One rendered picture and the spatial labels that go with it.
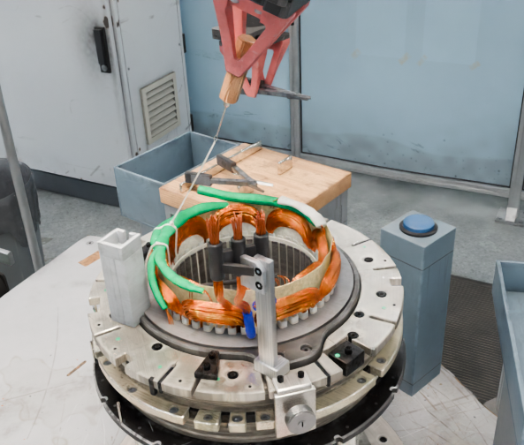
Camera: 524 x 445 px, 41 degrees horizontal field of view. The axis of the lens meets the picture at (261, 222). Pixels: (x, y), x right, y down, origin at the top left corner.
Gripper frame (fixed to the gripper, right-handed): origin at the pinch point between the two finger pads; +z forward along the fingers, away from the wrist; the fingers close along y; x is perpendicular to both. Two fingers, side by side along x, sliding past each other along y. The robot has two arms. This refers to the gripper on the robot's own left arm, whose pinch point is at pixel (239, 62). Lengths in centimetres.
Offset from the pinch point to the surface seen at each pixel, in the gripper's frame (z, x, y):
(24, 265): 141, -71, -92
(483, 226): 120, 65, -211
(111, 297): 22.5, -2.1, 10.0
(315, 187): 25.4, 8.3, -27.8
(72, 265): 71, -29, -37
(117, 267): 18.7, -2.2, 10.2
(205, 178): 28.0, -5.3, -21.6
